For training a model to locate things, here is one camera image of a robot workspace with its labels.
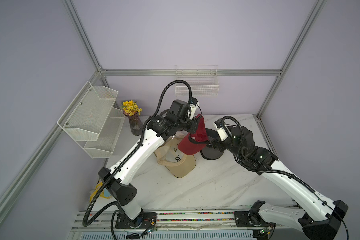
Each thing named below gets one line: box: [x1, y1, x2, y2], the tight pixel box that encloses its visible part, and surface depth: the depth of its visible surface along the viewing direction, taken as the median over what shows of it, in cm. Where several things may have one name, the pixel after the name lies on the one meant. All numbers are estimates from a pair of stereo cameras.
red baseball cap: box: [177, 114, 208, 156], surface depth 82 cm
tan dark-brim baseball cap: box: [154, 135, 196, 178], surface depth 90 cm
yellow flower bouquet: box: [120, 100, 143, 116], surface depth 95 cm
